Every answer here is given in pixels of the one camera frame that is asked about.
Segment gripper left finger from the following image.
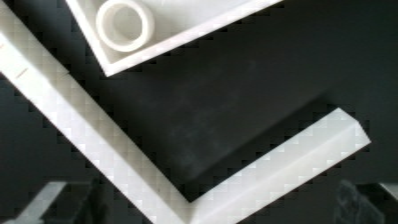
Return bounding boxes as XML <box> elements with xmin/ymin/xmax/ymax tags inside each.
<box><xmin>4</xmin><ymin>181</ymin><xmax>94</xmax><ymax>224</ymax></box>

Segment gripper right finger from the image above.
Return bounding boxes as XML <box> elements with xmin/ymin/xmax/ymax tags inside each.
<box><xmin>334</xmin><ymin>180</ymin><xmax>398</xmax><ymax>224</ymax></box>

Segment white square tabletop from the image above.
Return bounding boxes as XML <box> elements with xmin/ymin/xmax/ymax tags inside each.
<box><xmin>66</xmin><ymin>0</ymin><xmax>283</xmax><ymax>76</ymax></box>

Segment white U-shaped obstacle fence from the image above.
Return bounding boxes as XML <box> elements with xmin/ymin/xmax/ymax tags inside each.
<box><xmin>0</xmin><ymin>0</ymin><xmax>370</xmax><ymax>224</ymax></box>

